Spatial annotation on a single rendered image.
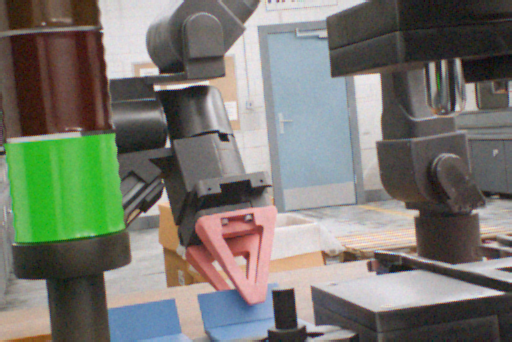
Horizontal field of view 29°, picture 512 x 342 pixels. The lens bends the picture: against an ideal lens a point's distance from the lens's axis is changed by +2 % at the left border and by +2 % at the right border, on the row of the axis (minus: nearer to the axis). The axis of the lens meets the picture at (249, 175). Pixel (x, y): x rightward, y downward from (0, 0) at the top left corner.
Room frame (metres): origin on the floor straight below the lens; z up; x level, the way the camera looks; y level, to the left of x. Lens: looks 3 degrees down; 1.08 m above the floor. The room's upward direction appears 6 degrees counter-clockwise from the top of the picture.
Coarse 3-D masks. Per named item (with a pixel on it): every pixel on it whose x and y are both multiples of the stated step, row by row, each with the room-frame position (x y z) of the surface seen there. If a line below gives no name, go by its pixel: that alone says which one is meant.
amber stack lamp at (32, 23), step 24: (0, 0) 0.33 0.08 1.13; (24, 0) 0.33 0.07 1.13; (48, 0) 0.33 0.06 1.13; (72, 0) 0.33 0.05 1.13; (96, 0) 0.35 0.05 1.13; (0, 24) 0.34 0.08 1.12; (24, 24) 0.33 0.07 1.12; (48, 24) 0.33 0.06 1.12; (72, 24) 0.33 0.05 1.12; (96, 24) 0.34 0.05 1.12
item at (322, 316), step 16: (320, 320) 0.57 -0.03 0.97; (336, 320) 0.54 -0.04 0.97; (352, 320) 0.52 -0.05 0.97; (464, 320) 0.50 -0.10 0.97; (480, 320) 0.50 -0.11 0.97; (496, 320) 0.50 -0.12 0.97; (368, 336) 0.50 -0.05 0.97; (384, 336) 0.48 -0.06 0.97; (400, 336) 0.49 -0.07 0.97; (416, 336) 0.49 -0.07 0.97; (432, 336) 0.49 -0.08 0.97; (448, 336) 0.49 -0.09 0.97; (464, 336) 0.50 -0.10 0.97; (480, 336) 0.50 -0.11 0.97; (496, 336) 0.50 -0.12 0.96
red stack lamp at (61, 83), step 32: (64, 32) 0.33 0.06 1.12; (96, 32) 0.34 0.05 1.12; (0, 64) 0.34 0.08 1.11; (32, 64) 0.33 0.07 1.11; (64, 64) 0.33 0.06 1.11; (96, 64) 0.34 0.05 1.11; (0, 96) 0.34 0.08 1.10; (32, 96) 0.33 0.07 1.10; (64, 96) 0.33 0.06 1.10; (96, 96) 0.34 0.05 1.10; (32, 128) 0.33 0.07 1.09; (64, 128) 0.33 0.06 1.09; (96, 128) 0.34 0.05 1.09
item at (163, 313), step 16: (144, 304) 0.78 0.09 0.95; (160, 304) 0.79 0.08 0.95; (112, 320) 0.77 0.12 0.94; (128, 320) 0.77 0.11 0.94; (144, 320) 0.78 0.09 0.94; (160, 320) 0.78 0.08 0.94; (176, 320) 0.78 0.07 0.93; (112, 336) 0.76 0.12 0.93; (128, 336) 0.77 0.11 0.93; (144, 336) 0.77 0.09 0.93; (160, 336) 0.77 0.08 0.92; (176, 336) 0.77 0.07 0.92
